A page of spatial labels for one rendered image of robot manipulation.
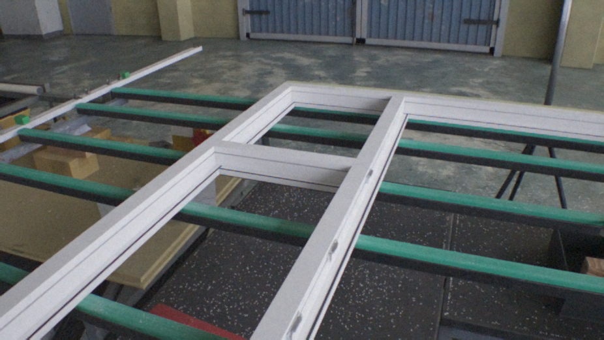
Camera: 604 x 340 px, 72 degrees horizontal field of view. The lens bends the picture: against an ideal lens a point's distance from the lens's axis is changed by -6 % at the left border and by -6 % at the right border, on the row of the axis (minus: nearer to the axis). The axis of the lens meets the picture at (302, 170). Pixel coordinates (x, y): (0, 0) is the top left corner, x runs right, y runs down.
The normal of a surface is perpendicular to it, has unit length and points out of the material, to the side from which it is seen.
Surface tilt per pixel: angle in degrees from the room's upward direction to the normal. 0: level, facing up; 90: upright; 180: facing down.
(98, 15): 90
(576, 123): 90
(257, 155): 90
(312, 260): 0
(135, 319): 0
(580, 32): 90
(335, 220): 0
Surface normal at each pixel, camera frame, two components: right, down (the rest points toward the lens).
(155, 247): -0.02, -0.89
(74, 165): 0.93, 0.15
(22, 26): -0.34, 0.44
